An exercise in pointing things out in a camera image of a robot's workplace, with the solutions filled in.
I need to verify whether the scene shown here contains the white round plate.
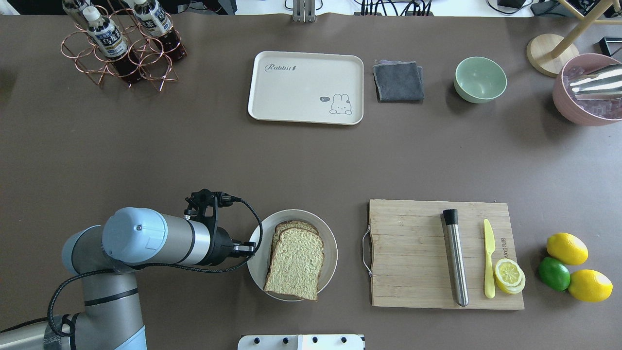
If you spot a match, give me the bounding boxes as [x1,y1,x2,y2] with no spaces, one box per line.
[247,209,338,302]

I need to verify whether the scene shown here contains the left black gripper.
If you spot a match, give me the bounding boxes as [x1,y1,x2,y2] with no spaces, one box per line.
[209,227,256,266]

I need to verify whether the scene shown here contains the yellow plastic knife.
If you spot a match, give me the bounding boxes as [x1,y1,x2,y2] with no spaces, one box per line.
[484,219,496,299]

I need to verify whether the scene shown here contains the pink bowl with ice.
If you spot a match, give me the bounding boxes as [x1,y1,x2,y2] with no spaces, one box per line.
[553,53,622,126]

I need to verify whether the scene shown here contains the tea bottle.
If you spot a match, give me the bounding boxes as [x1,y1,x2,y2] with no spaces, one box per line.
[61,0,92,30]
[83,6,142,84]
[133,0,187,62]

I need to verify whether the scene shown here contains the cream rabbit tray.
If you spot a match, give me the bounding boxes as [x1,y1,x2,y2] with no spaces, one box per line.
[247,51,364,125]

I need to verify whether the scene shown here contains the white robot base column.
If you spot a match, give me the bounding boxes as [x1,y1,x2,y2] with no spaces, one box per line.
[237,333,366,350]

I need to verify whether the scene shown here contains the lemon slices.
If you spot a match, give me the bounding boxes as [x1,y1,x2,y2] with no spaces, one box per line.
[494,258,526,295]

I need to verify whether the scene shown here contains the wooden mug tree stand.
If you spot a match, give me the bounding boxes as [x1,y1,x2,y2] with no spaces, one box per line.
[526,0,621,78]

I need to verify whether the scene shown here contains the copper wire bottle rack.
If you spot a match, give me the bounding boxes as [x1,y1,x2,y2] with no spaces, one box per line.
[61,0,187,91]

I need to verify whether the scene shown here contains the yellow lemon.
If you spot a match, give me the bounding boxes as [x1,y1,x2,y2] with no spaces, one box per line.
[567,269,613,303]
[546,232,589,265]

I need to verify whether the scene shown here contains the bread slice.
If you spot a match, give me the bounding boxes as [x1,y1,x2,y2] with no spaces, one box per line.
[271,221,319,253]
[263,228,324,301]

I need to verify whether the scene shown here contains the aluminium frame post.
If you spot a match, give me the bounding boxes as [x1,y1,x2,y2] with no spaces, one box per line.
[293,0,317,23]

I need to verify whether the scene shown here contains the tea bottle front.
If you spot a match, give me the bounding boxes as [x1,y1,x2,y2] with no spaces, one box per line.
[83,6,142,84]

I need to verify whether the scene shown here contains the tea bottle back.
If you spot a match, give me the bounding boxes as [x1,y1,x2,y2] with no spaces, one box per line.
[61,0,92,30]

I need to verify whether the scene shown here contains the wooden cutting board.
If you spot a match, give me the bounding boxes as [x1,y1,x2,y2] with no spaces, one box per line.
[368,199,524,310]

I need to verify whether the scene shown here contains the green lime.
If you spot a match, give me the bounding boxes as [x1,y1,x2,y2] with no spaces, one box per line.
[537,257,571,292]

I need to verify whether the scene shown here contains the grey folded cloth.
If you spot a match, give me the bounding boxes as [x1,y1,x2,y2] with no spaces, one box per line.
[373,60,426,102]

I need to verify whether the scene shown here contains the metal scoop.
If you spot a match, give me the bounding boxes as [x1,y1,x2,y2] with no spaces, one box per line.
[569,64,622,101]

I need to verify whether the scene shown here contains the tea bottle middle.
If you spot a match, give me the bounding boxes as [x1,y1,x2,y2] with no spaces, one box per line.
[133,0,187,62]

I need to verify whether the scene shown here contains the steel muddler with black cap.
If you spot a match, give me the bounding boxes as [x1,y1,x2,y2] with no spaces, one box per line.
[442,209,469,307]

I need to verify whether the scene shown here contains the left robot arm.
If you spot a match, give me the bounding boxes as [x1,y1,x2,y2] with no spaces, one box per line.
[44,208,260,350]

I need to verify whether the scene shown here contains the green bowl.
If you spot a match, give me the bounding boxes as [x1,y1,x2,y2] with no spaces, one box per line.
[453,57,507,104]

